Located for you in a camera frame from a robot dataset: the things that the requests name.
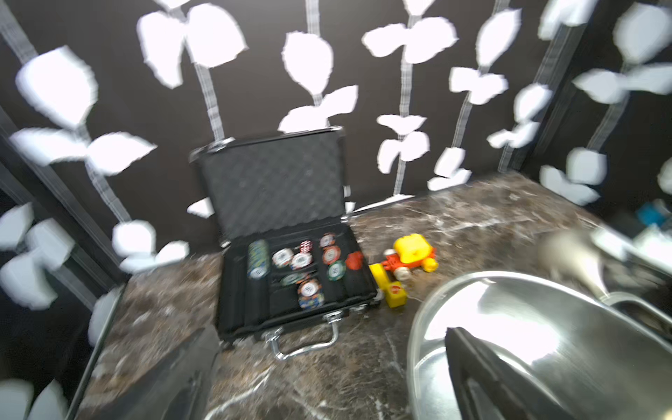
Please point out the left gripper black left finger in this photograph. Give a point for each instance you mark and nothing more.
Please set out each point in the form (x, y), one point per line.
(177, 387)

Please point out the blue green chip stack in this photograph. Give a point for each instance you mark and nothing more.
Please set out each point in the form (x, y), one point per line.
(258, 259)

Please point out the yellow number block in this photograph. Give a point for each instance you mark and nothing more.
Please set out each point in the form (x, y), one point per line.
(393, 292)

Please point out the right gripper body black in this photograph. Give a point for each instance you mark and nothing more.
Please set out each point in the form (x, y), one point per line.
(569, 254)

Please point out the black poker chip case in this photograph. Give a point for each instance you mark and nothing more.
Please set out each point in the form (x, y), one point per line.
(283, 190)

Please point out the red crumpled piece in case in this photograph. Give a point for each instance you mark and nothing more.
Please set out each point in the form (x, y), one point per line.
(355, 261)

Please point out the stainless steel pot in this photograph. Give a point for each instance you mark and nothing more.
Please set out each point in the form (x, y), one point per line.
(591, 359)

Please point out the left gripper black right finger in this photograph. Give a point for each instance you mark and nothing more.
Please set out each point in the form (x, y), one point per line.
(486, 387)

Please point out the yellow red toy car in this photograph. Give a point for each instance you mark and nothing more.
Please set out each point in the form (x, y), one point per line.
(409, 253)

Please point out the red dice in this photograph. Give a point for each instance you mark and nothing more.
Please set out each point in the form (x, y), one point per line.
(306, 247)

